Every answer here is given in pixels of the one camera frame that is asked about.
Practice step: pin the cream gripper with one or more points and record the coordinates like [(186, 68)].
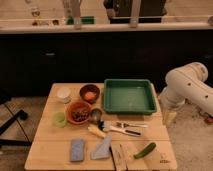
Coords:
[(168, 117)]

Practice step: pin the green pepper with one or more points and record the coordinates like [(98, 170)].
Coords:
[(148, 149)]

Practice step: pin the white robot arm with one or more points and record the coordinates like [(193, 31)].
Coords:
[(186, 83)]

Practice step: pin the green plastic tray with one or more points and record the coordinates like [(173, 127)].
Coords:
[(129, 96)]

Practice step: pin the silver fork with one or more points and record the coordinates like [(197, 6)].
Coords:
[(124, 125)]

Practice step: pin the wooden block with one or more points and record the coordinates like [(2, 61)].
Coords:
[(118, 157)]

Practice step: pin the small metal cup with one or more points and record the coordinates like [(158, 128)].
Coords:
[(96, 114)]

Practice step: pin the dark red bowl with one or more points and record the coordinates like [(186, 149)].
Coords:
[(90, 93)]

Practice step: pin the orange bowl with beans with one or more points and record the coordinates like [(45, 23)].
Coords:
[(78, 112)]

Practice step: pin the blue sponge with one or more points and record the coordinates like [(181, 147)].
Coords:
[(77, 150)]

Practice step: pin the white cup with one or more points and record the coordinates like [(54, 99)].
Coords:
[(63, 95)]

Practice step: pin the light green cup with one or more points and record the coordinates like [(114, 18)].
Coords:
[(59, 120)]

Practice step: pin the person in dark clothes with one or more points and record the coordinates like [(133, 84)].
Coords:
[(129, 11)]

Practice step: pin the green box on counter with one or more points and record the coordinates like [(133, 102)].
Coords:
[(84, 20)]

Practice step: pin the black chair base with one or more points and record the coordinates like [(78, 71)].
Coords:
[(12, 133)]

